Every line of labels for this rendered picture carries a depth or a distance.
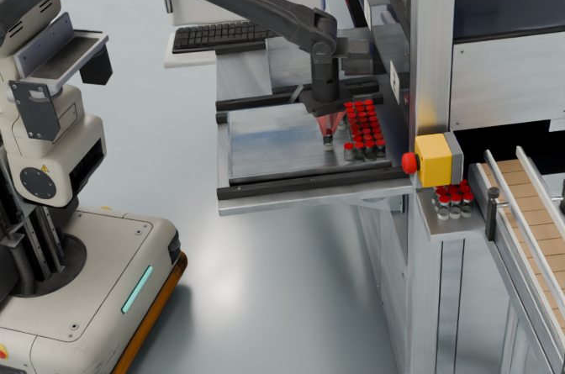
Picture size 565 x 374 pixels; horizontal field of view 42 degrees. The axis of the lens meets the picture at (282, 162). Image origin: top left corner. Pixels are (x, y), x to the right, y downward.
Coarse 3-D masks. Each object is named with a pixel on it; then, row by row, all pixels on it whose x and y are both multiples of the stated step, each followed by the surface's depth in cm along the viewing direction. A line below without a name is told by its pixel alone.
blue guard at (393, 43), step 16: (368, 0) 181; (384, 0) 159; (384, 16) 161; (384, 32) 164; (400, 32) 145; (384, 48) 166; (400, 48) 147; (400, 64) 149; (400, 80) 151; (400, 96) 154
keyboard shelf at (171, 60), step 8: (200, 24) 238; (208, 24) 237; (216, 24) 237; (168, 40) 230; (168, 48) 226; (168, 56) 222; (176, 56) 221; (184, 56) 221; (192, 56) 220; (200, 56) 220; (208, 56) 219; (168, 64) 219; (176, 64) 219; (184, 64) 219; (192, 64) 219; (200, 64) 219; (208, 64) 219
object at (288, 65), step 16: (352, 32) 202; (368, 32) 202; (272, 48) 203; (288, 48) 203; (272, 64) 197; (288, 64) 196; (304, 64) 195; (272, 80) 190; (288, 80) 189; (304, 80) 189; (352, 80) 181; (368, 80) 182; (384, 80) 182
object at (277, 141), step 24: (360, 96) 174; (240, 120) 176; (264, 120) 176; (288, 120) 175; (312, 120) 174; (240, 144) 169; (264, 144) 168; (288, 144) 167; (312, 144) 166; (336, 144) 166; (240, 168) 162; (264, 168) 161; (288, 168) 160; (312, 168) 154; (336, 168) 154; (360, 168) 154
